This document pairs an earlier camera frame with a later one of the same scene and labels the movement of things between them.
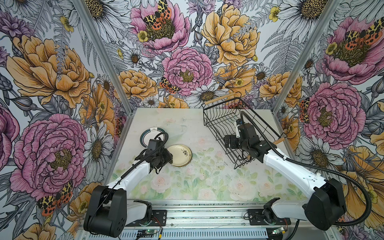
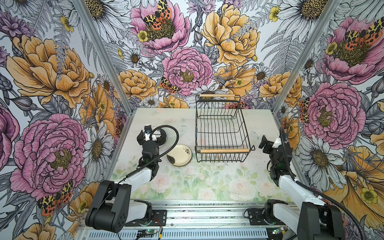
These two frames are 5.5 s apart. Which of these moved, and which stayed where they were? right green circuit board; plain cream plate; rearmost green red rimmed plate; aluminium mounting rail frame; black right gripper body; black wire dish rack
Moved: black right gripper body; rearmost green red rimmed plate; black wire dish rack
Stayed: right green circuit board; aluminium mounting rail frame; plain cream plate
